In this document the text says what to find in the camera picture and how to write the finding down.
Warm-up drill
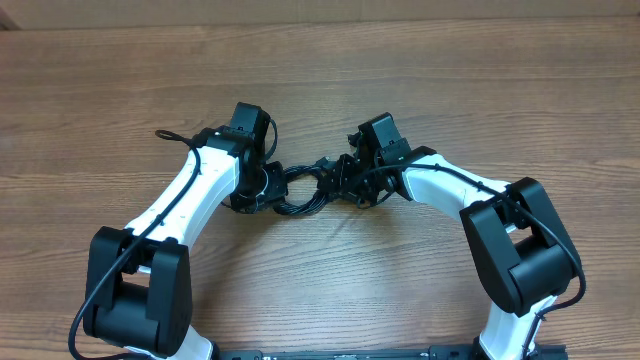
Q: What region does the black micro USB cable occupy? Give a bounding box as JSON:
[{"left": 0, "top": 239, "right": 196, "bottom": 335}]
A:
[{"left": 283, "top": 155, "right": 332, "bottom": 216}]

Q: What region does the black USB-A cable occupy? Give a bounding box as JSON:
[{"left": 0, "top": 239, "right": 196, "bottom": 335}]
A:
[{"left": 272, "top": 164, "right": 331, "bottom": 217}]

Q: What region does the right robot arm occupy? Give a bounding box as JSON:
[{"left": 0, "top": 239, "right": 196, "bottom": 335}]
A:
[{"left": 318, "top": 113, "right": 586, "bottom": 359}]

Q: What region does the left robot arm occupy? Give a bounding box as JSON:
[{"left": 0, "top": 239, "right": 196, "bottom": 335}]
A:
[{"left": 68, "top": 103, "right": 286, "bottom": 359}]

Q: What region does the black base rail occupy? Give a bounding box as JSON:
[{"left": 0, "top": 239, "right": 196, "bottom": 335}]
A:
[{"left": 212, "top": 342, "right": 569, "bottom": 360}]

